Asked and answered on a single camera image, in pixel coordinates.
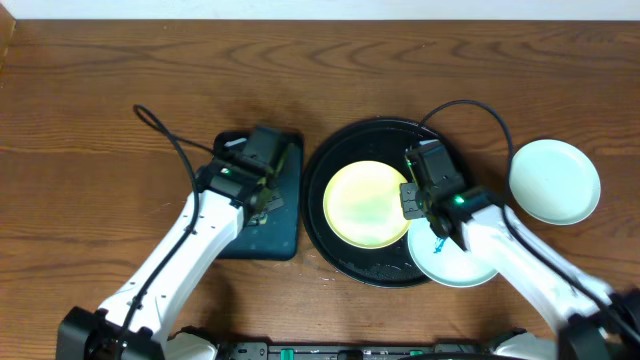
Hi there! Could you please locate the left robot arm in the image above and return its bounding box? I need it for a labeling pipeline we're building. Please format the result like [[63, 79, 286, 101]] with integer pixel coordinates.
[[55, 165, 301, 359]]

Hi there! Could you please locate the black rectangular water tray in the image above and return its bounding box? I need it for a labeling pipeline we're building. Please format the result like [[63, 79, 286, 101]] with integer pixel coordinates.
[[219, 133, 304, 261]]

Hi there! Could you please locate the light green plate front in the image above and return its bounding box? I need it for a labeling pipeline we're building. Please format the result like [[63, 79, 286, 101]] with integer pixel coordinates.
[[509, 139, 601, 226]]

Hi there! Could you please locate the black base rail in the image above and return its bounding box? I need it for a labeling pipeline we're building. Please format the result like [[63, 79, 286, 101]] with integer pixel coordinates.
[[169, 327, 551, 360]]

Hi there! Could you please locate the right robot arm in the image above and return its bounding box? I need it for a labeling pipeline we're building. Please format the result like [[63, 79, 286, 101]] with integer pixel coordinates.
[[400, 183, 639, 359]]

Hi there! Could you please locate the yellow plate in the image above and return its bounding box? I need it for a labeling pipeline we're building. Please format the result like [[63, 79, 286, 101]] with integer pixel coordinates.
[[323, 160, 410, 250]]

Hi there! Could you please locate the green yellow sponge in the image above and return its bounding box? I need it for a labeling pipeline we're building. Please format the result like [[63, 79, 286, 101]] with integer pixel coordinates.
[[246, 212, 268, 227]]

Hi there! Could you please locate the light green plate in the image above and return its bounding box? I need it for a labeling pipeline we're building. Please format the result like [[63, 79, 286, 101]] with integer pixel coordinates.
[[407, 218, 498, 288], [509, 139, 601, 226]]

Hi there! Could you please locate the black round tray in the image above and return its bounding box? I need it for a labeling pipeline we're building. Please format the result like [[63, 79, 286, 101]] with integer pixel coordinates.
[[300, 117, 476, 289]]

